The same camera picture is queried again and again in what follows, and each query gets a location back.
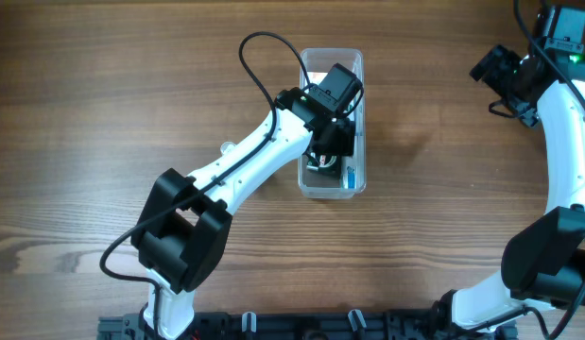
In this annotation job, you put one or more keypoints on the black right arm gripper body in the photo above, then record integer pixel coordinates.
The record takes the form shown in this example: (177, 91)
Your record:
(490, 66)

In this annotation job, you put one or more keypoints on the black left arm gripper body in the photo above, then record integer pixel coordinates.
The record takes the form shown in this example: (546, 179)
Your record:
(327, 166)

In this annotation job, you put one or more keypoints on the green white round-logo box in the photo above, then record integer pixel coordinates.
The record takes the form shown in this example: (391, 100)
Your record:
(326, 165)

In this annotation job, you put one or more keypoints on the white blue Hansaplast box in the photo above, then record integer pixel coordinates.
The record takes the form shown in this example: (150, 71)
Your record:
(316, 77)

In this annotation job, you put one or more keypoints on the white glue bottle clear cap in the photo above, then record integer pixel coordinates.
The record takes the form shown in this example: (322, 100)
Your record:
(227, 147)

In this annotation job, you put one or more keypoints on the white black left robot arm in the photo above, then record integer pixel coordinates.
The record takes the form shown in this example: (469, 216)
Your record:
(186, 221)

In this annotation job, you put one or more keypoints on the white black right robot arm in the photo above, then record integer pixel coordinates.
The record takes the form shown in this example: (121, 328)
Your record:
(543, 266)

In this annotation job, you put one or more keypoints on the clear plastic container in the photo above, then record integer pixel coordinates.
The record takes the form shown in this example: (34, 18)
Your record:
(322, 187)

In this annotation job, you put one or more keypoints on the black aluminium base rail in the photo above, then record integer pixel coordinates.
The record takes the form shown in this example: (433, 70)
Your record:
(391, 325)

